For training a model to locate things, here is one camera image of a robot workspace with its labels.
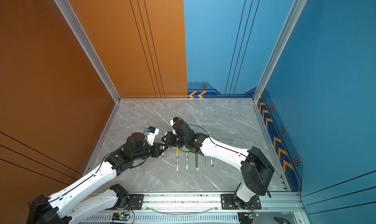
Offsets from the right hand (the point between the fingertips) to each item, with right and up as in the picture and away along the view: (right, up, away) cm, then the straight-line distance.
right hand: (160, 140), depth 76 cm
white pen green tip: (+28, -15, +11) cm, 34 cm away
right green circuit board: (+45, -35, -6) cm, 57 cm away
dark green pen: (+19, -14, +11) cm, 26 cm away
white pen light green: (+14, -14, +12) cm, 23 cm away
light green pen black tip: (+24, -15, +11) cm, 30 cm away
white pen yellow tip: (+8, -14, +11) cm, 20 cm away
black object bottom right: (+59, -37, -7) cm, 70 cm away
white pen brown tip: (+2, -3, -1) cm, 4 cm away
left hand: (+4, -3, 0) cm, 5 cm away
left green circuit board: (-18, -36, -5) cm, 41 cm away
